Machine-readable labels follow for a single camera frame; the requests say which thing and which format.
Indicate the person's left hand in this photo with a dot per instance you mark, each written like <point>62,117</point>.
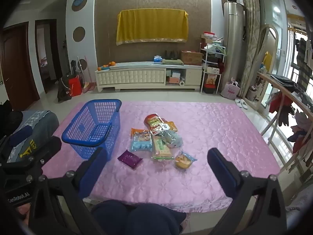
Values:
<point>23,212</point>

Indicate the small round cake packet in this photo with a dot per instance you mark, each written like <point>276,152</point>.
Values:
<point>183,160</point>

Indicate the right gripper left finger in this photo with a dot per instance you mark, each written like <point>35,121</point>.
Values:
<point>85,177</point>

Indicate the clear bag of pastries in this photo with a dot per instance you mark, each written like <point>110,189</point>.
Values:
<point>171,138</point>

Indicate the pink shopping bag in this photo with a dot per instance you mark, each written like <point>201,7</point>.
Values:
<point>231,89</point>

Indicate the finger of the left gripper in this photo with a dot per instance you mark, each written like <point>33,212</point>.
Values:
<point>21,135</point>
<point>46,148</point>

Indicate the blue plastic basket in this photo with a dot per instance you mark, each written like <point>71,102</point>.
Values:
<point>97,124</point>

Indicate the black bag on floor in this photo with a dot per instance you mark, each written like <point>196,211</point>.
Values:
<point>64,91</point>

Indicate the white metal shelf rack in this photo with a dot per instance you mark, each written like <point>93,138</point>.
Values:
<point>214,55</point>

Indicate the red bag on floor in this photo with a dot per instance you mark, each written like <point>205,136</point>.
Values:
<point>75,87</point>

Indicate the cardboard box on cabinet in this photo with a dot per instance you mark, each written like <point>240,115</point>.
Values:
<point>191,58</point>

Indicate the blue tissue pack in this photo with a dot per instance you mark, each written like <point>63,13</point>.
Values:
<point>157,59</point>

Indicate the orange chocolate bar wrapper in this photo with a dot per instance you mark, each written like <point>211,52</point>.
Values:
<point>135,131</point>

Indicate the person's dark blue legs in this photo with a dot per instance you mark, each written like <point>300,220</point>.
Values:
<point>115,217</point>

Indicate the white slippers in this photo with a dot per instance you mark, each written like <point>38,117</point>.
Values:
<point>241,103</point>

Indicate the cream TV cabinet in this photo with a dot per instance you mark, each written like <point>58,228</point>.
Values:
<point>147,75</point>

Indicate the yellow cloth on TV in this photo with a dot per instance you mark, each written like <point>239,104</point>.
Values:
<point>152,25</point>

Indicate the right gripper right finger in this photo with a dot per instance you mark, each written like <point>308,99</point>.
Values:
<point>230,178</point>

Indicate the purple snack sachet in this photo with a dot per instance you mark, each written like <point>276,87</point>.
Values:
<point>130,159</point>

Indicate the light blue egg-yolk pastry bag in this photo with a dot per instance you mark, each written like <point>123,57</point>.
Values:
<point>141,142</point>

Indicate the oranges on cabinet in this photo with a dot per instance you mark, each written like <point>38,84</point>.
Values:
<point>107,66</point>

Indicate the dark wooden door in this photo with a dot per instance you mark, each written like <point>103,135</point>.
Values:
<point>16,67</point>

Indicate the green soda cracker pack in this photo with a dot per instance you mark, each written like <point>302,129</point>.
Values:
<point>160,150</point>

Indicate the clothes drying rack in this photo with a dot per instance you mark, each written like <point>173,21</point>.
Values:
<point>292,108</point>

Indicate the silver standing air conditioner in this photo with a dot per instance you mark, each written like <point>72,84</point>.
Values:
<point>234,22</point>

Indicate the patterned curtain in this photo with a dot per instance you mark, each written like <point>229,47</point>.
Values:
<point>253,16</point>

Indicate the pink quilted table cover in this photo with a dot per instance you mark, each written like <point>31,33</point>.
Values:
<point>196,189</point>

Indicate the orange snack bag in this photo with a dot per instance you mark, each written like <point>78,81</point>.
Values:
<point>171,125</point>

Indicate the red chicken feet pouch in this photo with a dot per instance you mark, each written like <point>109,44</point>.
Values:
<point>155,124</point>

